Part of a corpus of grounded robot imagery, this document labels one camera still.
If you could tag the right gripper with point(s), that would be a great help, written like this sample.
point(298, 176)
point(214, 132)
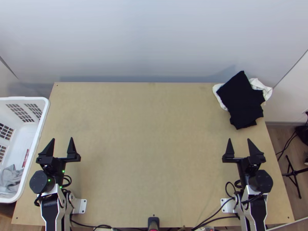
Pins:
point(244, 170)

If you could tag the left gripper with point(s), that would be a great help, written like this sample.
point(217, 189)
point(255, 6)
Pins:
point(59, 168)

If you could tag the dark t-shirt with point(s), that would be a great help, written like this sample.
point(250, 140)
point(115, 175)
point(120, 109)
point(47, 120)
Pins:
point(243, 103)

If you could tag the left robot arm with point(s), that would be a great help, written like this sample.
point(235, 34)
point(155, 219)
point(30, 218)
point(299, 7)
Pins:
point(50, 209)

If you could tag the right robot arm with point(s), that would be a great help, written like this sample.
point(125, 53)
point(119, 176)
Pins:
point(257, 209)

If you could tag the white t-shirt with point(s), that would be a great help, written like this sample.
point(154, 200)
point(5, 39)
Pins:
point(261, 85)

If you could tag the white laundry basket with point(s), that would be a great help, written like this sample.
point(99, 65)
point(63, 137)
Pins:
point(31, 134)

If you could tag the black tripod stand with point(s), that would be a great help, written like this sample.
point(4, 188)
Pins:
point(292, 169)

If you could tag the grey garment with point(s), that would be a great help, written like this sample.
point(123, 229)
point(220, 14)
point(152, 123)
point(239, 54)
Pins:
point(9, 178)

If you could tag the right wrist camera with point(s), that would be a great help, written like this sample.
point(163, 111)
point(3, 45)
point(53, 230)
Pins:
point(254, 167)

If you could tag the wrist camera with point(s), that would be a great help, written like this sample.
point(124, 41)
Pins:
point(254, 167)
point(45, 166)

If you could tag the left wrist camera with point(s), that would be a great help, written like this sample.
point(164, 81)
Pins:
point(45, 166)

